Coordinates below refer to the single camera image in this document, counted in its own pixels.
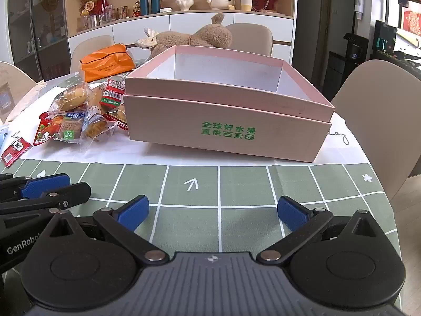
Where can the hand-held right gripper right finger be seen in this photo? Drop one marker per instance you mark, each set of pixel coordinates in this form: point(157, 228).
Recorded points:
point(291, 212)

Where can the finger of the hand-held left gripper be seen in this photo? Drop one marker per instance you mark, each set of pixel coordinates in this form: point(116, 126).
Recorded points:
point(46, 184)
point(72, 192)

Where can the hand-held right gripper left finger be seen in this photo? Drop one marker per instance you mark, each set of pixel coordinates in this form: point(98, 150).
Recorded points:
point(135, 212)

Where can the small red snack packet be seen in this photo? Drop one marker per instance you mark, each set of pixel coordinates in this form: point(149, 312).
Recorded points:
point(14, 149)

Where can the pile of mixed snack packets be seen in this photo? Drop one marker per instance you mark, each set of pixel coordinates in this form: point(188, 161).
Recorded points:
point(72, 100)

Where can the pink cardboard box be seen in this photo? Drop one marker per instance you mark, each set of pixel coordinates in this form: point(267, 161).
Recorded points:
point(230, 128)

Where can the beige chair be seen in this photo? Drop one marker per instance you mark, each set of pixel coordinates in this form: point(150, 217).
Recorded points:
point(378, 112)
point(253, 36)
point(10, 79)
point(88, 51)

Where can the orange bag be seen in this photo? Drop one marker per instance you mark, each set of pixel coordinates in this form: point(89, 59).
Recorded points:
point(105, 64)

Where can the dark glass cabinet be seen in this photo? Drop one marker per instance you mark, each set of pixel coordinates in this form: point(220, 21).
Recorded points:
point(39, 39)

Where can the clear drinking glass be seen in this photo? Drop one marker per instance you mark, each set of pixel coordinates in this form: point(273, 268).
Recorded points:
point(122, 12)
point(94, 20)
point(110, 13)

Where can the brown plush toy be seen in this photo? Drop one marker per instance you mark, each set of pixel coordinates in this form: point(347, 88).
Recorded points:
point(177, 39)

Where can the black water dispenser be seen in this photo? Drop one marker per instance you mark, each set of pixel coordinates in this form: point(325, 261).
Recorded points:
point(354, 44)

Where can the gold flower ornament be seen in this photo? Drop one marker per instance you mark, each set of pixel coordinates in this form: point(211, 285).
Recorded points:
point(88, 5)

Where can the small red figurine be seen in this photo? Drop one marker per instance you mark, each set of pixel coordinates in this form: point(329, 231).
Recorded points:
point(136, 9)

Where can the white sideboard cabinet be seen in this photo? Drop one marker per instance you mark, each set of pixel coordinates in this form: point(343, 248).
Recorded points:
point(197, 23)

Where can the teal bottle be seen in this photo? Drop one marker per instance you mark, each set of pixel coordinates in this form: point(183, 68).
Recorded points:
point(155, 0)
point(143, 1)

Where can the yellow cup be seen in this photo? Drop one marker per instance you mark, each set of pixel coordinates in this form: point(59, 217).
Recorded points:
point(246, 1)

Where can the white wall device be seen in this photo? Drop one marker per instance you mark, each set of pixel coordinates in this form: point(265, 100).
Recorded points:
point(359, 3)

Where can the red framed wall art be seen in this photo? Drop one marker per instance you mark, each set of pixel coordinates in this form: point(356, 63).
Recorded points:
point(411, 3)

